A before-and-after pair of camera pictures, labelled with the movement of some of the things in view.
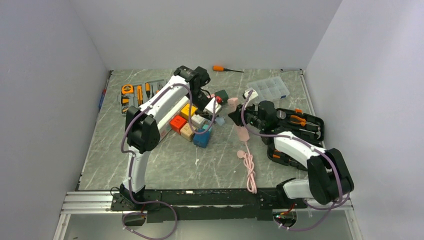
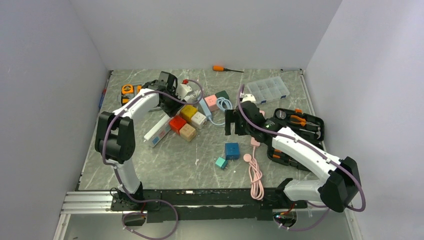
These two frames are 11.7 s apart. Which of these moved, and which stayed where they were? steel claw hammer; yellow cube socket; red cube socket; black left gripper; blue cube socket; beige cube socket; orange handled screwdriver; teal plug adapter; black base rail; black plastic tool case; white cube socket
Moved: blue cube socket; teal plug adapter; black left gripper
Stayed: steel claw hammer; white cube socket; beige cube socket; black plastic tool case; yellow cube socket; orange handled screwdriver; red cube socket; black base rail
